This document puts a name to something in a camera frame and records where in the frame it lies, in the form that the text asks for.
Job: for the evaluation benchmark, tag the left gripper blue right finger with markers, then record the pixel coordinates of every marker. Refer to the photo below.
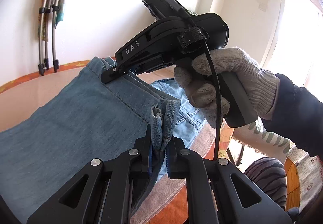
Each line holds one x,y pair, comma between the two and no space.
175,164

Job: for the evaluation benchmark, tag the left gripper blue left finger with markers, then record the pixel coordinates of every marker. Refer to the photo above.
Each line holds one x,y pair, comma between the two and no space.
148,151

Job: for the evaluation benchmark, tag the light blue denim jeans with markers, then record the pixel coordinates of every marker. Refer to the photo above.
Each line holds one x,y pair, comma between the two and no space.
87,120

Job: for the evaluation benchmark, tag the right dark sleeve forearm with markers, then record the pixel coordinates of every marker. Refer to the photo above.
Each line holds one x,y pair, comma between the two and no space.
296,114

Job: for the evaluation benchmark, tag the right white gloved hand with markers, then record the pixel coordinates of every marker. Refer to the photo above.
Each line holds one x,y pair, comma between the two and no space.
247,90

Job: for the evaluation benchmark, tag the green white patterned cushion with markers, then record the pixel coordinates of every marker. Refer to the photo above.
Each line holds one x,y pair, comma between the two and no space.
309,169

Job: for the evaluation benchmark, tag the dark striped fabric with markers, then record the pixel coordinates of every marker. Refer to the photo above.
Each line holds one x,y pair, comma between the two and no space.
270,176

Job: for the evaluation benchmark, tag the orange floral mattress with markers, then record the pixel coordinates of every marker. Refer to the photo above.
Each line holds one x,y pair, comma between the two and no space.
167,202

